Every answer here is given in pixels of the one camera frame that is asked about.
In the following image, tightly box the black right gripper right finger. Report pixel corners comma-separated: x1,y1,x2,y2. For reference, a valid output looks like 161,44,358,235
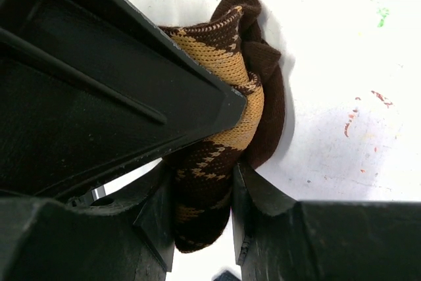
232,162,420,280

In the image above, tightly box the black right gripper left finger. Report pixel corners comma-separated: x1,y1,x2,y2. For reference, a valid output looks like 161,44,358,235
1,163,174,280

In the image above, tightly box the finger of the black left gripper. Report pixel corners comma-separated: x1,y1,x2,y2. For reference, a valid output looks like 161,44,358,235
1,0,237,201

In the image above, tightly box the brown argyle sock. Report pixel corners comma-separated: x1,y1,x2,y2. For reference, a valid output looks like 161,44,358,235
162,0,285,253

